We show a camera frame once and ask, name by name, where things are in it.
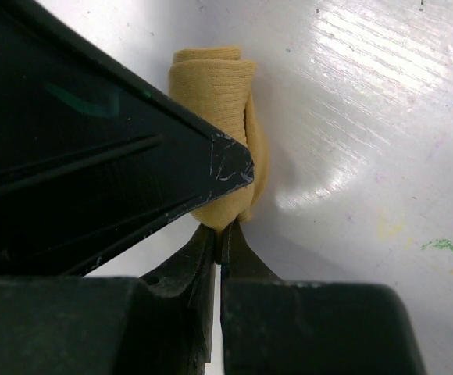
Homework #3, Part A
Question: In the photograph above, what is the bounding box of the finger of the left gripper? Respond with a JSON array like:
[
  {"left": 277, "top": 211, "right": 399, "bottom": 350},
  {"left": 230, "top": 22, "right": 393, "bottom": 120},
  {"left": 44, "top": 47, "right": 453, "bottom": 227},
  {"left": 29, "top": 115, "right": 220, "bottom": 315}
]
[{"left": 0, "top": 1, "right": 254, "bottom": 275}]

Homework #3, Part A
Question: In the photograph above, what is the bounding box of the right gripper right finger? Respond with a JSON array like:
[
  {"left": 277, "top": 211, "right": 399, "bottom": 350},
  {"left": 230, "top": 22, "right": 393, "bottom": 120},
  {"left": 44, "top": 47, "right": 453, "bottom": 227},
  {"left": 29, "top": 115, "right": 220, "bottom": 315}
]
[{"left": 219, "top": 221, "right": 283, "bottom": 285}]

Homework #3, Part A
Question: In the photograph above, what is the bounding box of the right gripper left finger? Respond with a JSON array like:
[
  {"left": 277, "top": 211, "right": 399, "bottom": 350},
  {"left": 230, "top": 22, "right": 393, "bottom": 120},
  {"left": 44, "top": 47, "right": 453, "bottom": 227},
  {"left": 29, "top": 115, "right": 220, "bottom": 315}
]
[{"left": 141, "top": 225, "right": 216, "bottom": 363}]

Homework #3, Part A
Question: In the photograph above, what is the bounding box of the mustard yellow sock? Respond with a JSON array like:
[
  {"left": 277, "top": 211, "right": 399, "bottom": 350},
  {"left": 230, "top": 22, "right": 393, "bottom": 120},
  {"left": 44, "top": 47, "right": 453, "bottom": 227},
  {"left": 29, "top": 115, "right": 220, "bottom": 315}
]
[{"left": 169, "top": 45, "right": 269, "bottom": 234}]

